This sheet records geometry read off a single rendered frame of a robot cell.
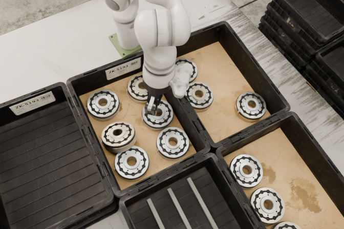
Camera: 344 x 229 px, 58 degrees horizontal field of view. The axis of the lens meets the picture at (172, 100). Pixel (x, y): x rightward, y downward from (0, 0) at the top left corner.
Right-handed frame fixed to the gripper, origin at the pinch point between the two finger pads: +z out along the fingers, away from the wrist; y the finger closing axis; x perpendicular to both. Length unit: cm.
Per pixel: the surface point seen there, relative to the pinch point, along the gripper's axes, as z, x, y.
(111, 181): 7.4, -4.7, 23.0
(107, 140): 12.5, -11.2, 11.1
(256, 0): 101, 37, -162
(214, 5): 30, 7, -72
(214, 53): 17.5, 12.7, -35.0
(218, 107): 17.5, 19.1, -13.4
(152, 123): 14.2, -0.5, 0.8
